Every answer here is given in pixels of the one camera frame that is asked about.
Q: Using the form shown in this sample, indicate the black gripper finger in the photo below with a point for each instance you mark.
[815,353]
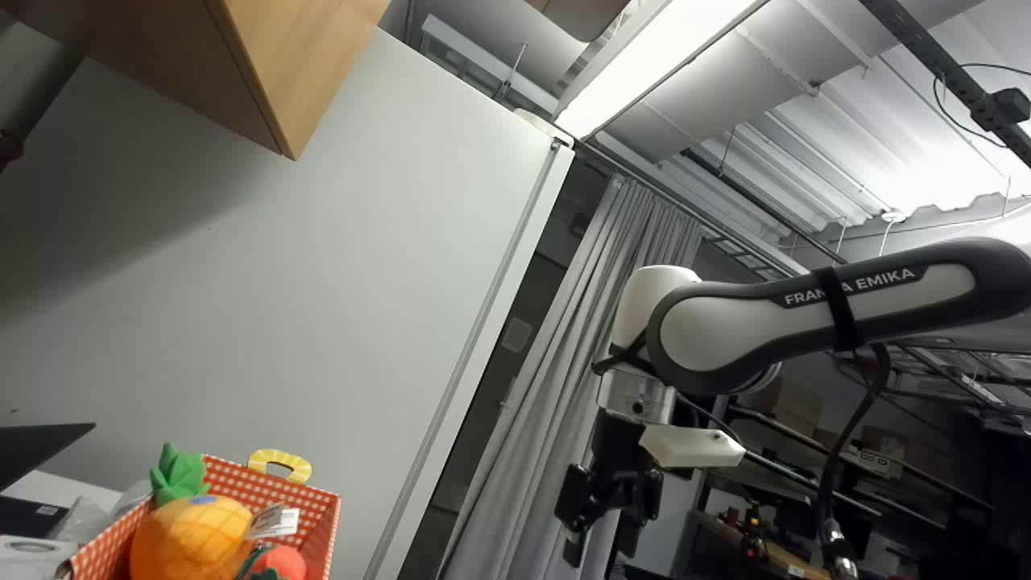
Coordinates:
[600,532]
[571,498]

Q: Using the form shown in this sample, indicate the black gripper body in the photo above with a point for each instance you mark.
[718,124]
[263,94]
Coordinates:
[625,455]

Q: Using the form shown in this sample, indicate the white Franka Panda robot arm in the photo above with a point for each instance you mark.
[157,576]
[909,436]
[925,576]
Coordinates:
[751,322]

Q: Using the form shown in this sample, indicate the grey curtain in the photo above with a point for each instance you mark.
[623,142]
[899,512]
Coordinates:
[536,428]

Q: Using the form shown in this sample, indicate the red checkered basket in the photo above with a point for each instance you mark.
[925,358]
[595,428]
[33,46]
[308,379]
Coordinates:
[317,526]

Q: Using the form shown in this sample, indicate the dark background shelf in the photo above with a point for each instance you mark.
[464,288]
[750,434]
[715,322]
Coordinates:
[914,485]

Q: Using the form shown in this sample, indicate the shiny grey tag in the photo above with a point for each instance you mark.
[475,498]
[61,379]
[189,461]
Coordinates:
[274,524]

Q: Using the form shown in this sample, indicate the red round plush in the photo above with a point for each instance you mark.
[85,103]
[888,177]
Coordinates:
[281,566]

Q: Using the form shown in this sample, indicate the orange pineapple plush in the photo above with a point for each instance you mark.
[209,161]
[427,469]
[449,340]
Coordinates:
[189,536]

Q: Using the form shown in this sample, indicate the long ceiling light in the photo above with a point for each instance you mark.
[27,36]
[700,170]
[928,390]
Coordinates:
[646,65]

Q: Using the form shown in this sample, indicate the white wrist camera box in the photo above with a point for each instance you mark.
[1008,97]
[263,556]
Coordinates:
[691,445]

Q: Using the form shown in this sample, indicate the black ceiling rail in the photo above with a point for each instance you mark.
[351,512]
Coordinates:
[950,75]

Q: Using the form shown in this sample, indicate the wooden wall cabinet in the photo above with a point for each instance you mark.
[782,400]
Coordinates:
[270,65]

